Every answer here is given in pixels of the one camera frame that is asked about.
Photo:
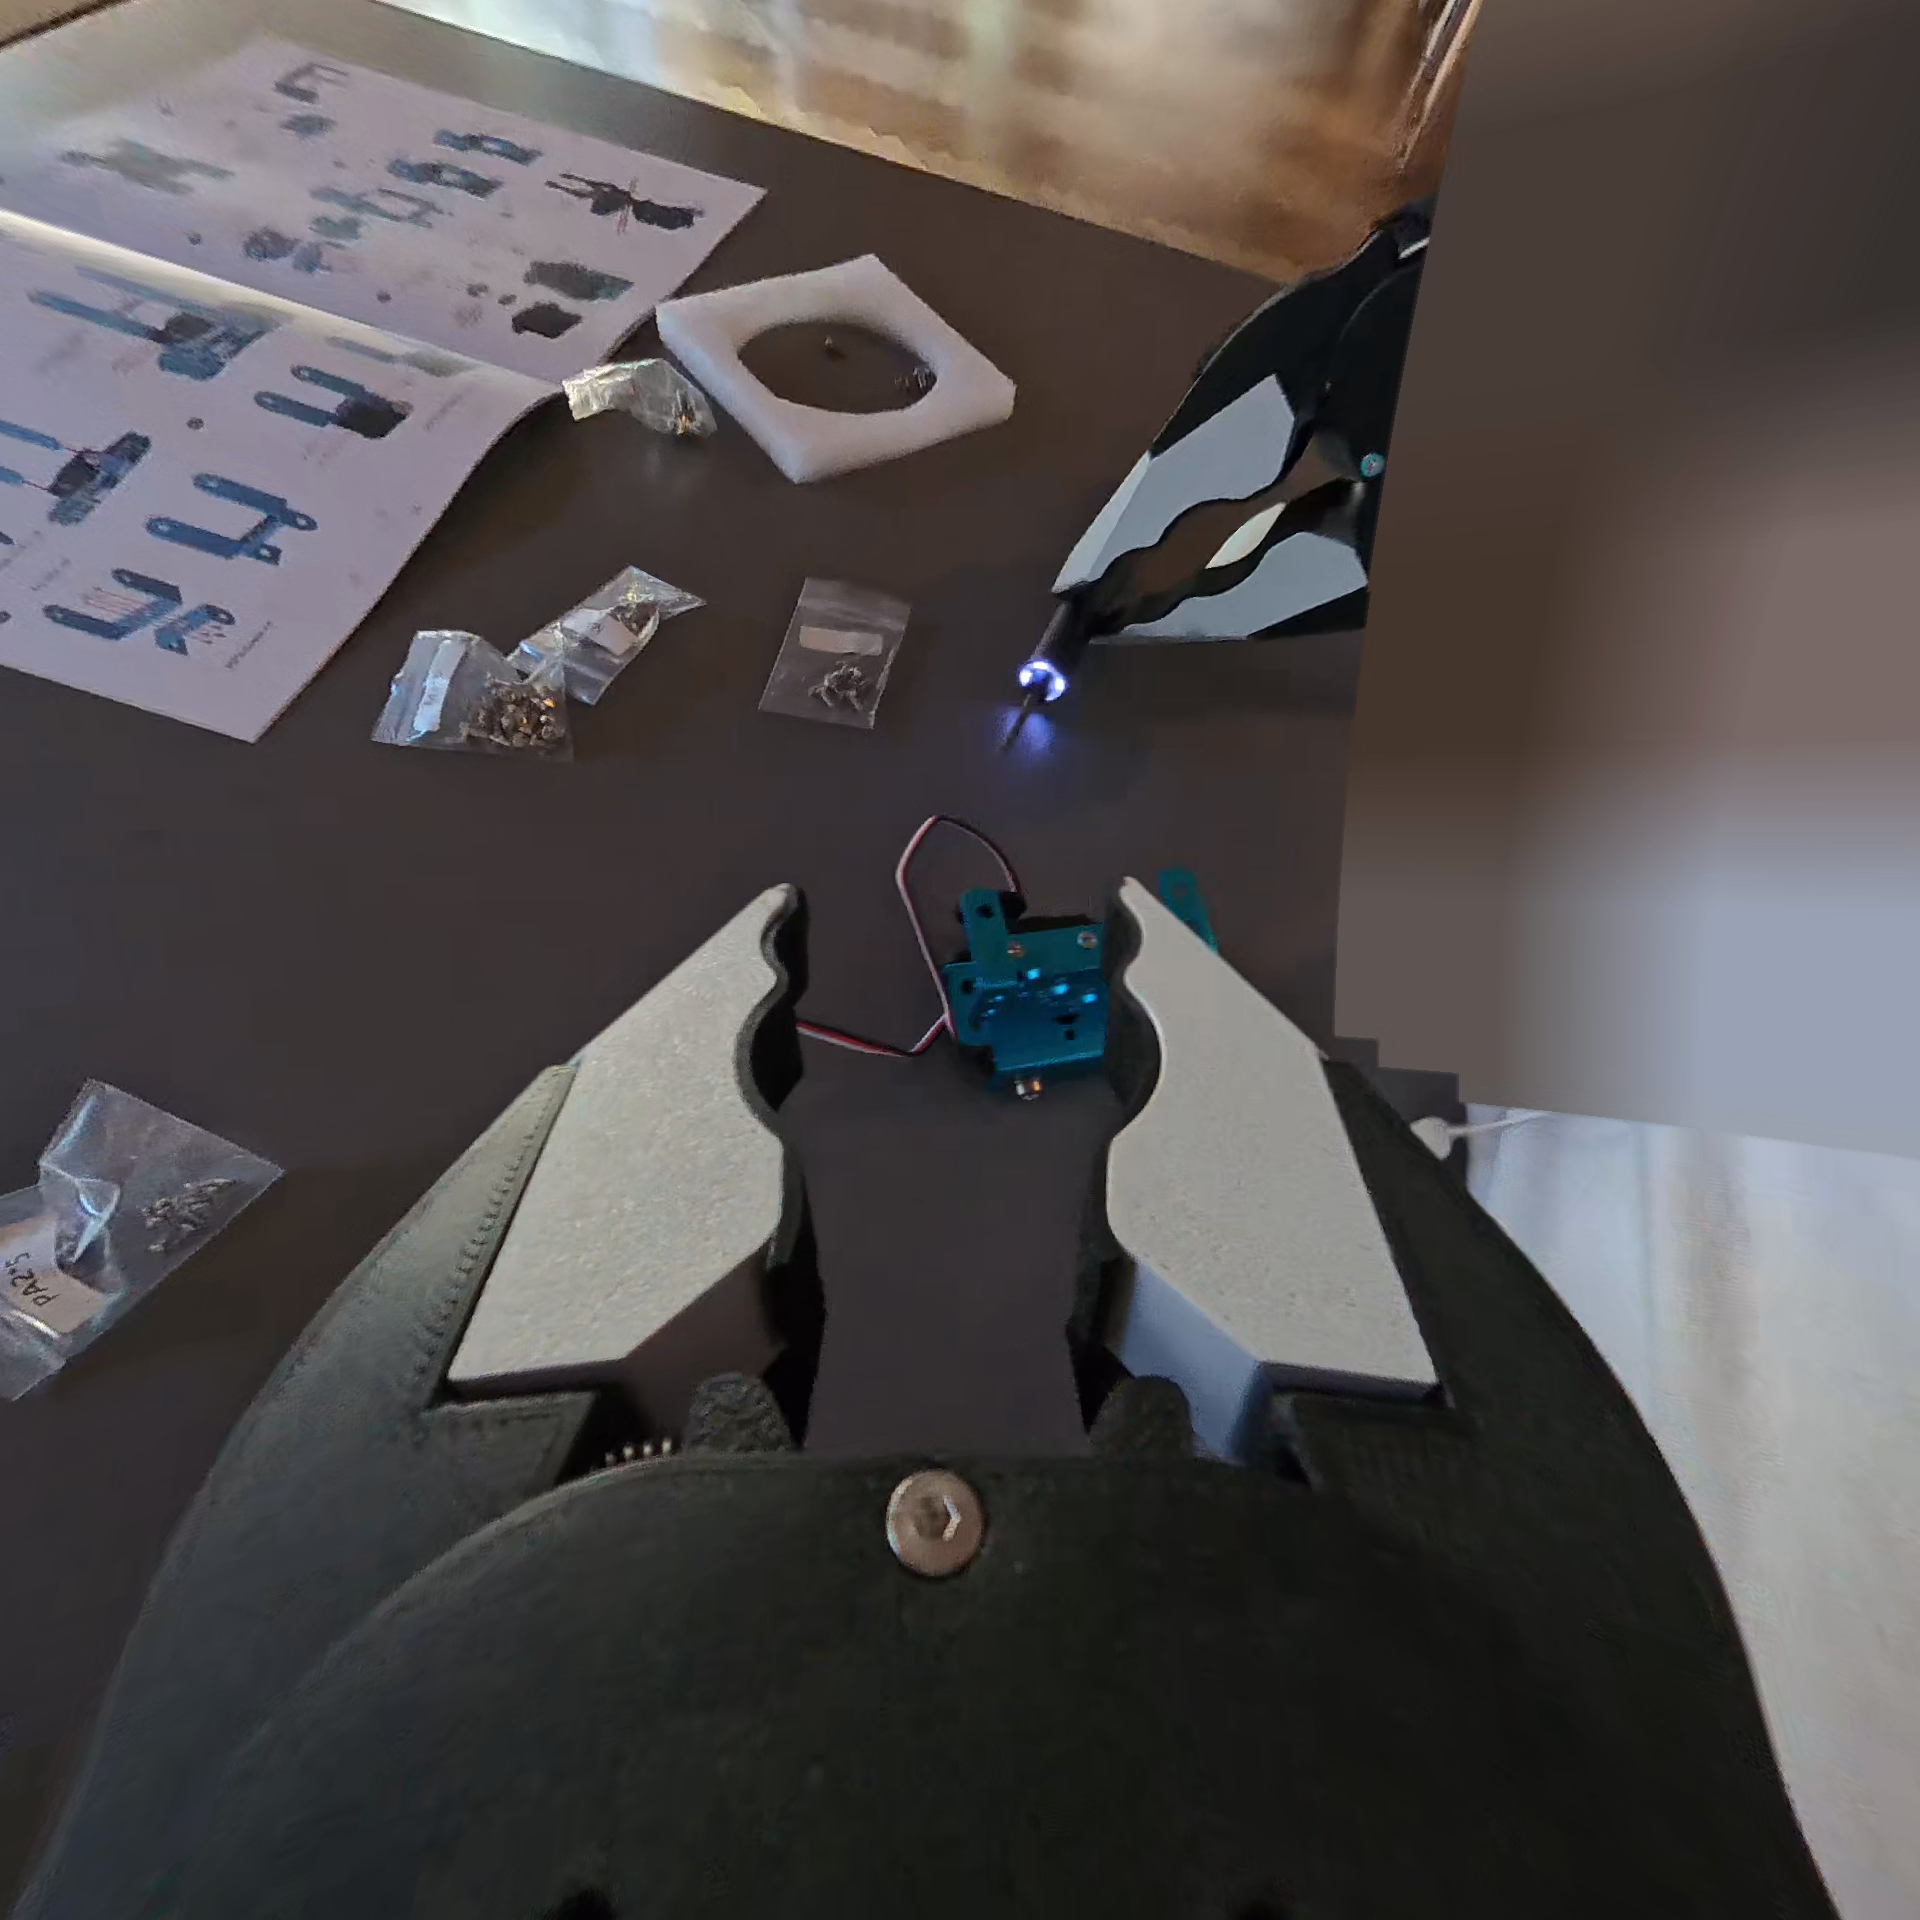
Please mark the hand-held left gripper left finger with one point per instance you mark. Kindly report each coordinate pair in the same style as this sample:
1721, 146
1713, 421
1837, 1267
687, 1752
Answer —
630, 1197

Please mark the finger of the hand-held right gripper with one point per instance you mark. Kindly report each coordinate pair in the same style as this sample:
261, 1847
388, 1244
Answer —
1200, 449
1307, 595

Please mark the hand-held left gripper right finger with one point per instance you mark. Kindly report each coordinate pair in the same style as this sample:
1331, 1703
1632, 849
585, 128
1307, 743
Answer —
1262, 1197

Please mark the black screwdriver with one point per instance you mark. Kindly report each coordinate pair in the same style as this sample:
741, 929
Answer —
1053, 648

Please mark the servo with blue bracket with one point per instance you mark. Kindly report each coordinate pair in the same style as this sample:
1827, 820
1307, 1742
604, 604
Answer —
1034, 990

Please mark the dark grey desk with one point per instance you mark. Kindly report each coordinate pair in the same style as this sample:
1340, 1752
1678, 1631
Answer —
452, 901

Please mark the clear plastic screw bag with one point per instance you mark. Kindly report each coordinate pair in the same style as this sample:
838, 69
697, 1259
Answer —
110, 1233
838, 651
607, 631
638, 392

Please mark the white foam piece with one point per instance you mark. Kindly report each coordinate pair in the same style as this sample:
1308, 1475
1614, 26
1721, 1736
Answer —
703, 340

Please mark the clear bag of metal nuts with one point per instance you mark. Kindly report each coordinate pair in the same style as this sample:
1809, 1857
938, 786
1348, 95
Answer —
484, 701

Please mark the person's white top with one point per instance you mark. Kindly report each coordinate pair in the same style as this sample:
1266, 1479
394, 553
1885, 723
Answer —
1769, 1423

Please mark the instruction booklet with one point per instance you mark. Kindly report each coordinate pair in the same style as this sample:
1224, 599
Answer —
222, 380

